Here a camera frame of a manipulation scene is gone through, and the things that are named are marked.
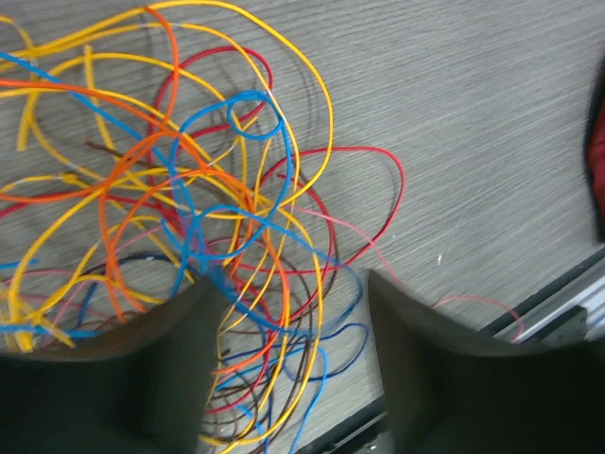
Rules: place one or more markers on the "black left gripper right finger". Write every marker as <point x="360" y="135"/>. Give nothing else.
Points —
<point x="451" y="389"/>

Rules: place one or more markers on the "dark red cloth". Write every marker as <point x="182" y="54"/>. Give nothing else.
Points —
<point x="594" y="151"/>

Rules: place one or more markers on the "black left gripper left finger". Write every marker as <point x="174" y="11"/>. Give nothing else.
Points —
<point x="139" y="388"/>

